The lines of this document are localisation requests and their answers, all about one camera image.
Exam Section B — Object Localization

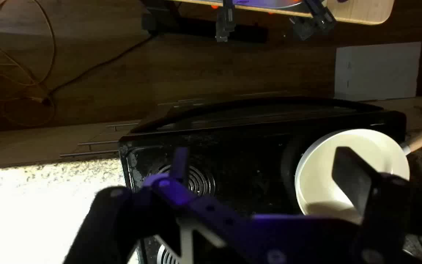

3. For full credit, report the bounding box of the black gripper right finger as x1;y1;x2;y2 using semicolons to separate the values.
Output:
331;145;413;264

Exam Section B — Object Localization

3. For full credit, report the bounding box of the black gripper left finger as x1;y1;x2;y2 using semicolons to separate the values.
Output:
63;145;193;264

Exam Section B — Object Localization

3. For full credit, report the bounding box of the black electric stove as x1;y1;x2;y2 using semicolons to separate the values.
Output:
117;97;407;264

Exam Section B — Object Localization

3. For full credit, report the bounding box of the white flat box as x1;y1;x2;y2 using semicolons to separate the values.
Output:
334;41;422;103

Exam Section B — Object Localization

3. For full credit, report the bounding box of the light wooden board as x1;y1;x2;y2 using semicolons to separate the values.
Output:
172;0;396;27

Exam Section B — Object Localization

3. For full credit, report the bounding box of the black clamp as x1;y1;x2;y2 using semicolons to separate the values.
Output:
289;0;340;41
214;0;237;44

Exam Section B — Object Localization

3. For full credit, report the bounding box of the white pot with handles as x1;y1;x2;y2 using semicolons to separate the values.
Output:
293;128;412;226

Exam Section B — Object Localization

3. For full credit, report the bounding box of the thin black floor cable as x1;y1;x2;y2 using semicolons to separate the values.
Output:
44;34;158;104

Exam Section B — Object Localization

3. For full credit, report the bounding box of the thin orange cable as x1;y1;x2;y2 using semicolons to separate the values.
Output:
0;0;60;123

